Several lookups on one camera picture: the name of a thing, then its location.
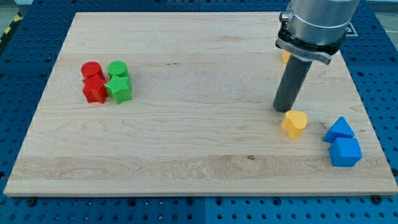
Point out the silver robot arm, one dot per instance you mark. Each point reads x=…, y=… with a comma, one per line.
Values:
x=314, y=29

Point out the yellow heart block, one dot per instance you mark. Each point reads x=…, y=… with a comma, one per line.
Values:
x=294, y=122

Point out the yellow hexagon block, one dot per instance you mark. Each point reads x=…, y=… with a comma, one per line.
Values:
x=285, y=56

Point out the light wooden board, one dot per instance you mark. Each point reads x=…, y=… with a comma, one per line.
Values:
x=201, y=120

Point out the green star block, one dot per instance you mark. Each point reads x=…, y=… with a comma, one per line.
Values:
x=119, y=89

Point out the green cylinder block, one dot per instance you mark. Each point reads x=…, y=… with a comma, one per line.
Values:
x=117, y=68

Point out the red star block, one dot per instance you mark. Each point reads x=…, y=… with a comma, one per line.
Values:
x=94, y=89

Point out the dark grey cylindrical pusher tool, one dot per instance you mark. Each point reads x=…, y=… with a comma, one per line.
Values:
x=291, y=82

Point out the red cylinder block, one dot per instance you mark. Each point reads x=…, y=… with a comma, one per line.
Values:
x=92, y=69

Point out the blue triangle block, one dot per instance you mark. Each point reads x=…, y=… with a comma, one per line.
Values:
x=340, y=129

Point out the blue cube block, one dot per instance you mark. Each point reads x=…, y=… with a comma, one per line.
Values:
x=345, y=152

